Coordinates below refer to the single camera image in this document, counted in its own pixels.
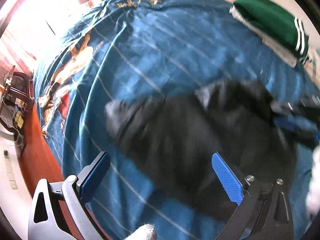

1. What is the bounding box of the black leather jacket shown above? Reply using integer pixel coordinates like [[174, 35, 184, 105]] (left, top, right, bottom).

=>
[[104, 80, 297, 220]]

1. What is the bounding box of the white gloved hand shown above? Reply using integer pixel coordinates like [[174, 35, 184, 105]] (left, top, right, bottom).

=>
[[125, 224, 157, 240]]

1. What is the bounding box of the green varsity jacket folded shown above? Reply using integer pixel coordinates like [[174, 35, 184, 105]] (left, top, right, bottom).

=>
[[229, 0, 310, 67]]

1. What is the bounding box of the blue striped bedspread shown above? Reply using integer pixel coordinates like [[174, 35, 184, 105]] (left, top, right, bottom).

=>
[[34, 0, 319, 239]]

